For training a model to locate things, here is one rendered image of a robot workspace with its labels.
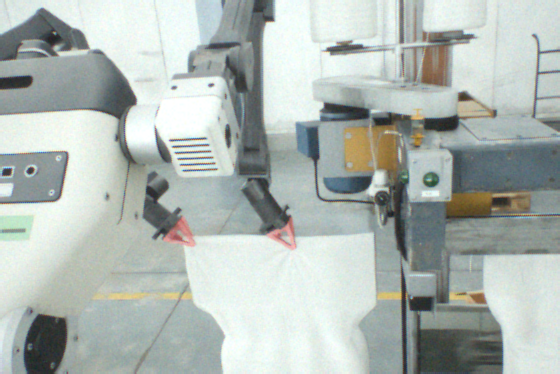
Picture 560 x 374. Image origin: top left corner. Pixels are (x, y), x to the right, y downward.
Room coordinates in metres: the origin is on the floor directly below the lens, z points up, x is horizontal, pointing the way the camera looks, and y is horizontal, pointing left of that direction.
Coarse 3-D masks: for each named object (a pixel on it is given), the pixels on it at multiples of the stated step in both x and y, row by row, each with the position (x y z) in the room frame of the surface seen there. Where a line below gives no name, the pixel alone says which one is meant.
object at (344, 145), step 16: (320, 128) 1.31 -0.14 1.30; (336, 128) 1.31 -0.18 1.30; (352, 128) 1.29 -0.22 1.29; (368, 128) 1.28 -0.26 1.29; (384, 128) 1.27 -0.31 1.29; (320, 144) 1.32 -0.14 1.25; (336, 144) 1.31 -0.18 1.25; (352, 144) 1.29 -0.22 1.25; (368, 144) 1.28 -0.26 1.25; (384, 144) 1.27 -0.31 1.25; (320, 160) 1.32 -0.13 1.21; (336, 160) 1.31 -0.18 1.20; (352, 160) 1.29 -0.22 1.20; (368, 160) 1.28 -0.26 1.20; (384, 160) 1.28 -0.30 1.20; (336, 176) 1.31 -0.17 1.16; (352, 176) 1.30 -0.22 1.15
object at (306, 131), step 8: (320, 120) 1.40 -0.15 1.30; (296, 128) 1.41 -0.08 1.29; (304, 128) 1.33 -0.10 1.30; (312, 128) 1.33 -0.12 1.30; (296, 136) 1.41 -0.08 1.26; (304, 136) 1.34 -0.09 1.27; (312, 136) 1.33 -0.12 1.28; (304, 144) 1.35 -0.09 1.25; (312, 144) 1.33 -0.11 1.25; (304, 152) 1.35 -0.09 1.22; (312, 152) 1.33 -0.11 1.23
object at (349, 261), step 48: (240, 240) 1.13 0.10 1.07; (288, 240) 1.10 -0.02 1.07; (336, 240) 1.07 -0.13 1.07; (192, 288) 1.16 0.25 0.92; (240, 288) 1.13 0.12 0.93; (288, 288) 1.10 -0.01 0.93; (336, 288) 1.07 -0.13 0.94; (240, 336) 1.07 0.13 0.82; (288, 336) 1.05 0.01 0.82; (336, 336) 1.03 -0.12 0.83
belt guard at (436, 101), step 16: (320, 80) 1.42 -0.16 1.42; (336, 80) 1.38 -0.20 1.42; (352, 80) 1.34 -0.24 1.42; (368, 80) 1.31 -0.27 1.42; (384, 80) 1.28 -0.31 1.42; (320, 96) 1.35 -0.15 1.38; (336, 96) 1.29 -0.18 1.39; (352, 96) 1.23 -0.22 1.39; (368, 96) 1.17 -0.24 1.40; (384, 96) 1.12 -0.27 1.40; (400, 96) 1.08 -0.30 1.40; (416, 96) 1.04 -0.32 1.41; (432, 96) 1.01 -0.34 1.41; (448, 96) 1.00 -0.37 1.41; (400, 112) 1.08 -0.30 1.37; (416, 112) 1.04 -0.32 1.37; (432, 112) 1.01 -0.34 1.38; (448, 112) 1.00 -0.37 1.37
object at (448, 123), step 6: (456, 114) 1.03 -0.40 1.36; (426, 120) 1.01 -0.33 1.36; (432, 120) 1.00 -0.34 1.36; (438, 120) 1.00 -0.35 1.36; (444, 120) 1.00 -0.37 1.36; (450, 120) 1.00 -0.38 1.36; (456, 120) 1.01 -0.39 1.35; (426, 126) 1.01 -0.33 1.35; (432, 126) 1.00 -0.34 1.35; (438, 126) 1.00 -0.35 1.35; (444, 126) 1.00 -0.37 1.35; (450, 126) 1.00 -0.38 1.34; (456, 126) 1.01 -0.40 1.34
